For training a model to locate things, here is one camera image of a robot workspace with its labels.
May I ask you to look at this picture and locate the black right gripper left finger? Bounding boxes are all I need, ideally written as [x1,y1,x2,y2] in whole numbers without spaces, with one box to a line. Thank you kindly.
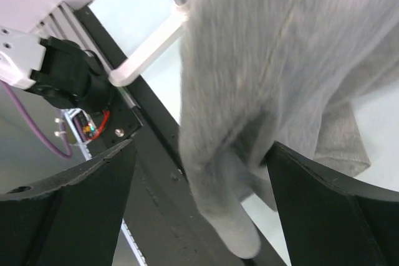
[1,140,136,265]

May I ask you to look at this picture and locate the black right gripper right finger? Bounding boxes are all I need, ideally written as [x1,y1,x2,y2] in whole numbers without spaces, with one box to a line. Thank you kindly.
[266,143,398,265]

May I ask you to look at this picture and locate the grey t shirt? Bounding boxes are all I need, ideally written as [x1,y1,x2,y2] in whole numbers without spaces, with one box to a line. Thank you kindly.
[179,0,398,259]

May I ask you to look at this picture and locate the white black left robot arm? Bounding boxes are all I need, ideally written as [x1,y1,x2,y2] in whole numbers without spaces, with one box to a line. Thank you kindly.
[1,26,113,113]

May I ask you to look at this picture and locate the silver clothes rack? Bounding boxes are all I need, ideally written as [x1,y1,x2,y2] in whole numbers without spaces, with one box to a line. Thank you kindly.
[108,0,189,87]

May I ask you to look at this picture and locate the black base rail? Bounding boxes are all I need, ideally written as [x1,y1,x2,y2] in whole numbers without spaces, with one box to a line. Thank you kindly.
[73,6,287,266]

